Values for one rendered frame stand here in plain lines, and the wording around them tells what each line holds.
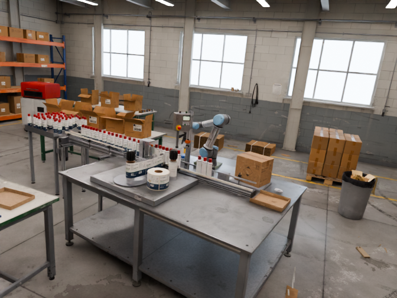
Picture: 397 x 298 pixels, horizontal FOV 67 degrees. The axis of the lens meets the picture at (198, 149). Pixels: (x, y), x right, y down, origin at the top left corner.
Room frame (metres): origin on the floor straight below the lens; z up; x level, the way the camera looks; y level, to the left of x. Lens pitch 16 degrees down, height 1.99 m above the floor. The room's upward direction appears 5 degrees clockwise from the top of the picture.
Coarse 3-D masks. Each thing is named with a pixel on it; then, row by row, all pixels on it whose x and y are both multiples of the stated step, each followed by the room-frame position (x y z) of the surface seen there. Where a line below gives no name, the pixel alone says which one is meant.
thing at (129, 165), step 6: (132, 150) 2.65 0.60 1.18; (126, 156) 2.62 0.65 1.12; (132, 156) 2.62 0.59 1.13; (126, 162) 2.63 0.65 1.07; (132, 162) 2.63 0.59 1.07; (126, 168) 2.62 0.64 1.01; (132, 168) 2.61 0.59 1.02; (126, 174) 2.61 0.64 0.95; (132, 174) 2.61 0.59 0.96; (132, 180) 2.61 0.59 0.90
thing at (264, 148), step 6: (246, 144) 7.21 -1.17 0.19; (252, 144) 7.21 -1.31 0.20; (258, 144) 7.27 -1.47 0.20; (264, 144) 7.32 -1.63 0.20; (270, 144) 7.37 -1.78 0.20; (246, 150) 7.22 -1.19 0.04; (252, 150) 7.16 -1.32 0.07; (258, 150) 7.09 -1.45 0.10; (264, 150) 7.03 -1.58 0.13; (270, 150) 6.97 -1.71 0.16
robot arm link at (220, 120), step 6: (222, 114) 3.26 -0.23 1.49; (216, 120) 3.20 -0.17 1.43; (222, 120) 3.17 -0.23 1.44; (228, 120) 3.26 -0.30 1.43; (216, 126) 3.20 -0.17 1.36; (222, 126) 3.21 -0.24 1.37; (210, 132) 3.27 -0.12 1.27; (216, 132) 3.23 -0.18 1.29; (210, 138) 3.24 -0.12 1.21; (204, 144) 3.29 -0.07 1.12; (210, 144) 3.25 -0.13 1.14; (204, 150) 3.23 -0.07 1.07; (210, 150) 3.25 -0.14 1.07; (204, 156) 3.24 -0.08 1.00; (210, 156) 3.32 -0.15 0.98
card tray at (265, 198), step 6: (264, 192) 2.71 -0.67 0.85; (270, 192) 2.69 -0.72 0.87; (258, 198) 2.60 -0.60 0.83; (264, 198) 2.62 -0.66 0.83; (270, 198) 2.63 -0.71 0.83; (276, 198) 2.64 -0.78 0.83; (282, 198) 2.62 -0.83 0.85; (288, 198) 2.59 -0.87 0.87; (258, 204) 2.47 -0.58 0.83; (264, 204) 2.45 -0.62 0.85; (270, 204) 2.42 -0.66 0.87; (276, 204) 2.51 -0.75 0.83; (282, 204) 2.52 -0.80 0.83; (288, 204) 2.53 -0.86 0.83; (282, 210) 2.38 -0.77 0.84
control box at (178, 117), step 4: (176, 112) 3.18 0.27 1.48; (184, 112) 3.23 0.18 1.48; (176, 116) 3.13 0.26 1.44; (180, 116) 3.14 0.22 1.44; (176, 120) 3.13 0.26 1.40; (180, 120) 3.14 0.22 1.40; (176, 124) 3.12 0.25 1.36; (180, 124) 3.14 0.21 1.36; (176, 128) 3.12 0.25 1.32; (184, 128) 3.16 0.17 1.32; (188, 128) 3.18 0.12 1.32
